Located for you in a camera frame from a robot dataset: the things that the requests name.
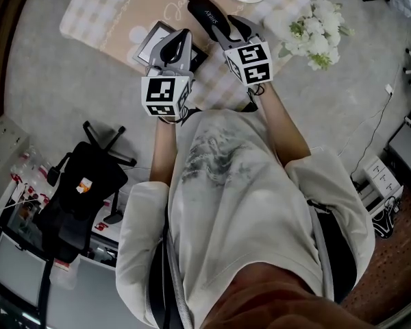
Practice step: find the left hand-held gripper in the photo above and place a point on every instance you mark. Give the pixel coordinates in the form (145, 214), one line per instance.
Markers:
(161, 94)

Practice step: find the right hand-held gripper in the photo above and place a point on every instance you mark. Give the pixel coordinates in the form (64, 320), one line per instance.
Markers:
(253, 63)

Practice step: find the black pouch with strap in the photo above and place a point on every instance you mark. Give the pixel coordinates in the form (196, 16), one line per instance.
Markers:
(205, 12)

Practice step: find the person's left forearm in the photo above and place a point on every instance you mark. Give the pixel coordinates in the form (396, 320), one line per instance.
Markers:
(164, 149)

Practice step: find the person's right forearm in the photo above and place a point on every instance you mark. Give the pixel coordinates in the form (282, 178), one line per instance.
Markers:
(284, 129)

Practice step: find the white chair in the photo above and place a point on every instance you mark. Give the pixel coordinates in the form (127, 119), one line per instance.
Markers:
(275, 24)

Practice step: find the beige checked tablecloth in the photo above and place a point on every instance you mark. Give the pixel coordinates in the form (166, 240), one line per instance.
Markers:
(116, 19)

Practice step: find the white flower bouquet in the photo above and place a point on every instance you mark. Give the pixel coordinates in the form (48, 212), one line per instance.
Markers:
(318, 29)

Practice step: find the black mesh office chair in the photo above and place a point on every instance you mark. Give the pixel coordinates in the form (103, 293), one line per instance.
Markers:
(82, 170)

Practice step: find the white printed shirt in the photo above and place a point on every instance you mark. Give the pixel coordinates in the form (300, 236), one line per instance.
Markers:
(233, 201)

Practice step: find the orange white box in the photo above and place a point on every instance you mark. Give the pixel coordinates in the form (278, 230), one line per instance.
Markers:
(84, 185)

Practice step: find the white power plug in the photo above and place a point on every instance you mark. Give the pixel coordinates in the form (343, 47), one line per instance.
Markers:
(389, 89)

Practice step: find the white locker cabinet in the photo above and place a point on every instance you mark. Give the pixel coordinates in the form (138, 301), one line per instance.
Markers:
(3, 149)

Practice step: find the white drawer unit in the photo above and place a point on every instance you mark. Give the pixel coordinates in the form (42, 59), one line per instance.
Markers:
(380, 180)

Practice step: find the grey cabinet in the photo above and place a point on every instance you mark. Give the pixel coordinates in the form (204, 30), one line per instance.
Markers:
(407, 153)

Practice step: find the white desk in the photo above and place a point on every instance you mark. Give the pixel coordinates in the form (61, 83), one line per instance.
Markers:
(20, 269)

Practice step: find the person's chin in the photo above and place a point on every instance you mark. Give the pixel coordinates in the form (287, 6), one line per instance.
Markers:
(294, 307)

